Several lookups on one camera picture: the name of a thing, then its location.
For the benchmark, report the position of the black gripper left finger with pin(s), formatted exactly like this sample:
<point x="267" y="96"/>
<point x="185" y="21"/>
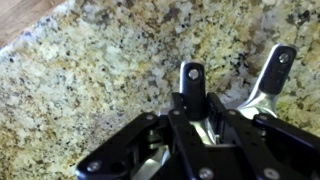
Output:
<point x="126" y="146"/>

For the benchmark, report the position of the small steel measuring cup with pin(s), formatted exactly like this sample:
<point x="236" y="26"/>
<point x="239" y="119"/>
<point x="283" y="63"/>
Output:
<point x="193" y="90"/>

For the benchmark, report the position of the medium steel measuring cup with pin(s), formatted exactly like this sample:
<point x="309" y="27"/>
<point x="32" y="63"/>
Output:
<point x="276" y="76"/>

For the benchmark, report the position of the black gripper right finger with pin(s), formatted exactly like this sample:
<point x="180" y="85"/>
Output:
<point x="276" y="143"/>

